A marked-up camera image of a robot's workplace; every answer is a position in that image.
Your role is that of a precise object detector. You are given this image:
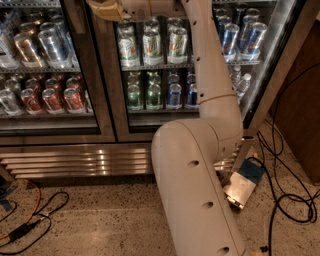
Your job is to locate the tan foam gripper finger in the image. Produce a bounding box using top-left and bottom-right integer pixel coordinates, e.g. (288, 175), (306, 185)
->
(90, 4), (130, 22)
(86, 0), (119, 7)

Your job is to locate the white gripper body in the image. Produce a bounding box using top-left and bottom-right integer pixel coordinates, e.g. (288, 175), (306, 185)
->
(120, 0), (150, 20)

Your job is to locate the glass fridge door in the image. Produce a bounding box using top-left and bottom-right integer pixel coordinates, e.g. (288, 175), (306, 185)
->
(0, 0), (115, 146)
(85, 0), (308, 143)

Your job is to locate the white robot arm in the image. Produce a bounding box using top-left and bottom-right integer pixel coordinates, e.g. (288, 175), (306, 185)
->
(86, 0), (250, 256)

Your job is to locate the stainless fridge bottom grille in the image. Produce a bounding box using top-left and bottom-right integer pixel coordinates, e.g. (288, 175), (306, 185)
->
(0, 139), (248, 180)

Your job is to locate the white green soda can left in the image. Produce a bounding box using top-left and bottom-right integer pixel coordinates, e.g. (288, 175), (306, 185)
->
(118, 32), (139, 67)

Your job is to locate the white green soda can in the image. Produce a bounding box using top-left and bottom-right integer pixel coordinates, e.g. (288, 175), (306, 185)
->
(143, 29), (162, 65)
(168, 27), (188, 64)
(118, 32), (139, 67)

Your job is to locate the white green soda can middle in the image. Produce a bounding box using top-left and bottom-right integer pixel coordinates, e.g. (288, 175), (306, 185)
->
(143, 29), (162, 65)

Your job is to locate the white green soda can right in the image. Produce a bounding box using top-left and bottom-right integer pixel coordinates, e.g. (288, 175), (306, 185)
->
(168, 27), (188, 64)

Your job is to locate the silver blue tall can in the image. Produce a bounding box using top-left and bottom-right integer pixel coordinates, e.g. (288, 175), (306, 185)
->
(38, 30), (71, 69)

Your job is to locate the gold silver can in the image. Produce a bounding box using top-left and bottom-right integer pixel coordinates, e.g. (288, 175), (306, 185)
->
(14, 32), (46, 69)

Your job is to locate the blue soda can left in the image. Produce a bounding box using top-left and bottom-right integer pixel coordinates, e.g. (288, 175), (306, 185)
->
(167, 83), (182, 109)

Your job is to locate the blue soda can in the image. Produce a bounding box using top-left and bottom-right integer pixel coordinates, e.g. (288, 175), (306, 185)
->
(186, 83), (198, 108)
(167, 83), (182, 109)

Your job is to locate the blue silver energy can middle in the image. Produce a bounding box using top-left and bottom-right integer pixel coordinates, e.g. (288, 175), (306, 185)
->
(222, 23), (240, 62)

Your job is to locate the blue silver energy can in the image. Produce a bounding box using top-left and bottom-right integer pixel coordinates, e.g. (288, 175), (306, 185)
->
(238, 22), (268, 61)
(222, 23), (240, 62)

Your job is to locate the blue soda can middle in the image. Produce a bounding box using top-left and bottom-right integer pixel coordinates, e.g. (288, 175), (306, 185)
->
(186, 83), (198, 108)

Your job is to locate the red cola can right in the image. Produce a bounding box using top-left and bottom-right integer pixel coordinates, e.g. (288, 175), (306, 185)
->
(64, 88), (86, 114)

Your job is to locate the red cola can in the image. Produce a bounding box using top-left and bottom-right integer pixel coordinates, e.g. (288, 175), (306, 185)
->
(64, 88), (86, 114)
(20, 88), (44, 114)
(42, 88), (64, 113)

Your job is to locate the red cola can middle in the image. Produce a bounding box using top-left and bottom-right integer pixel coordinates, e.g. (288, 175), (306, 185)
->
(42, 88), (64, 113)

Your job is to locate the white blue can far left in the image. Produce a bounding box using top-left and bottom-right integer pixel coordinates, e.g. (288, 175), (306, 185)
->
(0, 30), (19, 70)

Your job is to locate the blue silver energy can right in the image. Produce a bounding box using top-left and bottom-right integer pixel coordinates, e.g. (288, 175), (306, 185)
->
(238, 22), (268, 61)

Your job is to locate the red cola can left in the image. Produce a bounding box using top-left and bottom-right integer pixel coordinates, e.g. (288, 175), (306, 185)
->
(20, 88), (44, 114)

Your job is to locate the clear water bottle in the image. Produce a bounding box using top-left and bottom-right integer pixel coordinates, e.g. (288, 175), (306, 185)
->
(235, 73), (251, 102)

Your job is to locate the silver can lower left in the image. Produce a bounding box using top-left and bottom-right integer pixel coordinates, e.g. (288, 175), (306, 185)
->
(0, 89), (23, 116)

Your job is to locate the brown wooden cabinet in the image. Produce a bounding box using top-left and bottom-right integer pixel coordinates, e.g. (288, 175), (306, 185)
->
(269, 20), (320, 185)

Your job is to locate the blue pad on floor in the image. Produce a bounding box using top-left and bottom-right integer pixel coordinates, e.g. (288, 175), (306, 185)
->
(238, 159), (265, 184)

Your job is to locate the blue object at left edge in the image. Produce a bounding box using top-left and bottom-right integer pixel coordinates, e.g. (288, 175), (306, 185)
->
(0, 176), (16, 212)

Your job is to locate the orange cable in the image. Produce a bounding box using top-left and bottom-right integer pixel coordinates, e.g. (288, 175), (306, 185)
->
(0, 179), (42, 242)

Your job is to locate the black cable with adapter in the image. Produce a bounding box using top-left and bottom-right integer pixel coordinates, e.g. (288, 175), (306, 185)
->
(0, 191), (70, 256)

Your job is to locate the black cable bundle right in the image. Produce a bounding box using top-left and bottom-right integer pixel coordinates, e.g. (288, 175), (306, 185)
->
(255, 63), (318, 256)

